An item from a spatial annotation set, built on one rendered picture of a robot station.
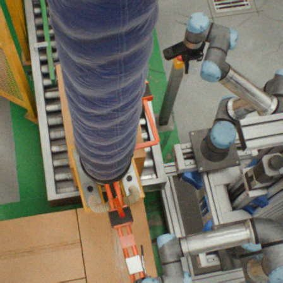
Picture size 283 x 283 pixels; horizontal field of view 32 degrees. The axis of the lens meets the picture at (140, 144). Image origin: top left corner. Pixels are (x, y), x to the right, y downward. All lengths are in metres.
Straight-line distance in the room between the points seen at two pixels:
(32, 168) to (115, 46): 2.61
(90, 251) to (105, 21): 2.08
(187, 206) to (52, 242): 0.95
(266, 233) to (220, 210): 0.76
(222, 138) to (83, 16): 1.49
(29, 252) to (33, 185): 0.76
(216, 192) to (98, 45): 1.67
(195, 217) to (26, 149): 1.29
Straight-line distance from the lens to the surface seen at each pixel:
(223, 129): 2.33
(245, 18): 4.20
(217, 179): 2.59
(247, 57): 4.02
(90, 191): 2.30
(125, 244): 2.16
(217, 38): 1.84
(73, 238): 2.88
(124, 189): 2.33
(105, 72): 1.12
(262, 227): 1.84
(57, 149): 3.01
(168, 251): 1.85
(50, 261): 2.88
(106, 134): 1.50
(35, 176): 3.55
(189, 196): 3.31
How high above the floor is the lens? 3.40
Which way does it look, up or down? 71 degrees down
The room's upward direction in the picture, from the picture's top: 11 degrees clockwise
